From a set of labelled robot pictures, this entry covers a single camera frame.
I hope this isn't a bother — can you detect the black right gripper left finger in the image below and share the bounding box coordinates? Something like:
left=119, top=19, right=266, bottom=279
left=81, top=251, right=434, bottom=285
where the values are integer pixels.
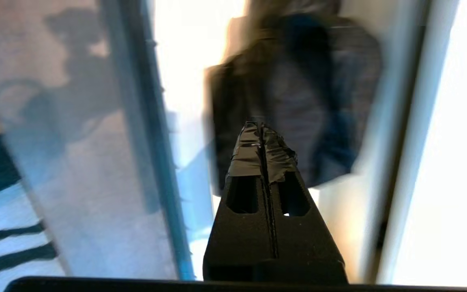
left=202, top=121, right=276, bottom=282

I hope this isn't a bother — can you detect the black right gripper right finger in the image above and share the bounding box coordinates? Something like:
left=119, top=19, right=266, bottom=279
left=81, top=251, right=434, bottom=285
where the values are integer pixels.
left=260, top=123, right=348, bottom=283

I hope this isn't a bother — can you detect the black folding umbrella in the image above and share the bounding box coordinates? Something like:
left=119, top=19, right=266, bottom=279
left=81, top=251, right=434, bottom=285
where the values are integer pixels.
left=203, top=12, right=384, bottom=195

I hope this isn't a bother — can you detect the white ribbed drawer with handle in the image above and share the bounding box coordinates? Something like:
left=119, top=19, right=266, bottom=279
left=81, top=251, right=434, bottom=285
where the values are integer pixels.
left=98, top=0, right=426, bottom=284

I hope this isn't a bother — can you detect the white green patterned rug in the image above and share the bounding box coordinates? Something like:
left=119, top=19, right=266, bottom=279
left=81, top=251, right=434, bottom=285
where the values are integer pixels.
left=0, top=85, right=68, bottom=292

